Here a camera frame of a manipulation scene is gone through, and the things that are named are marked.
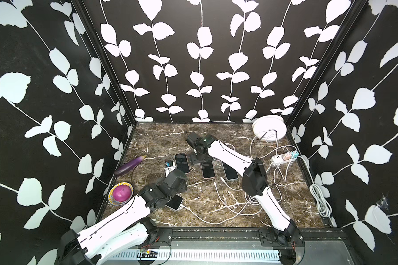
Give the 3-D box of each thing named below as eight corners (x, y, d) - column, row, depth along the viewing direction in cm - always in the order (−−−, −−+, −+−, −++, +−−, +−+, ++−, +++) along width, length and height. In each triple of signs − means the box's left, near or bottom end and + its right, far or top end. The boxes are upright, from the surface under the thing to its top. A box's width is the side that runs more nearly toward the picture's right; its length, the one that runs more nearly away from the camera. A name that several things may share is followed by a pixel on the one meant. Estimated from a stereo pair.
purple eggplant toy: (114, 174, 96) (112, 172, 93) (143, 154, 105) (142, 151, 102) (118, 179, 94) (116, 177, 91) (147, 159, 103) (146, 156, 100)
